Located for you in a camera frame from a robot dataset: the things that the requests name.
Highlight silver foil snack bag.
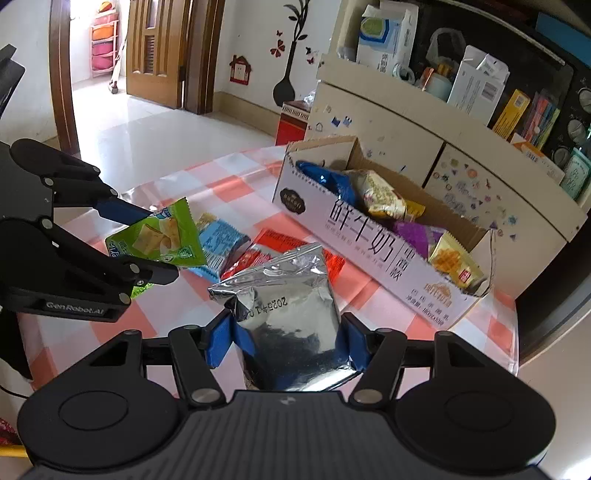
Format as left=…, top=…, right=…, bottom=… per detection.
left=208, top=243, right=356, bottom=391

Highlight green cracker packet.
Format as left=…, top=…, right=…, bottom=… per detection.
left=104, top=197, right=208, bottom=300

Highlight light blue snack packet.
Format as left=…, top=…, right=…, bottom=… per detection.
left=188, top=213, right=250, bottom=283

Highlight purple snack bag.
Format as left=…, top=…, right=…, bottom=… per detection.
left=394, top=221, right=446, bottom=259

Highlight red snack bag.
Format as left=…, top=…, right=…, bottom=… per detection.
left=221, top=229, right=346, bottom=282

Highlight yellow snack packet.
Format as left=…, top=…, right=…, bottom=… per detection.
left=404, top=200, right=426, bottom=222

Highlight white cardboard milk box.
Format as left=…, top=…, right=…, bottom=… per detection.
left=273, top=136, right=495, bottom=330

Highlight yellow chips packet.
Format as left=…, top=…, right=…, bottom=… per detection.
left=428, top=232, right=487, bottom=293

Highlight popcorn snack bag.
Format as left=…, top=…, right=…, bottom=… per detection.
left=346, top=170, right=407, bottom=221

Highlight dark blue foil snack bag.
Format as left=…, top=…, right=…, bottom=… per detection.
left=295, top=160, right=361, bottom=208

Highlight wooden door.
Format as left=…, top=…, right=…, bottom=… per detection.
left=126, top=0, right=190, bottom=109

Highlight beige stickered cabinet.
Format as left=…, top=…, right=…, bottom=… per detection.
left=303, top=0, right=588, bottom=296

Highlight red gift box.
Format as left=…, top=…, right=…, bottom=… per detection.
left=276, top=100, right=311, bottom=146

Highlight orange white flat box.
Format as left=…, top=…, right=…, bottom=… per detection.
left=510, top=133, right=565, bottom=185

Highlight green glass bottle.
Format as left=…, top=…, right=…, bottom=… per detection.
left=560, top=149, right=591, bottom=200

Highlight white small jar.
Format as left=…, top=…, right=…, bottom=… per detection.
left=423, top=72, right=453, bottom=102

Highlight yellow slim box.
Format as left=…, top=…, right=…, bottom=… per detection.
left=492, top=89, right=530, bottom=140

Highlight white barcode carton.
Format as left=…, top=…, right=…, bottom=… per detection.
left=447, top=45, right=510, bottom=125

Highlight blue white medicine box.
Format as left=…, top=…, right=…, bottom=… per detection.
left=356, top=1, right=419, bottom=78

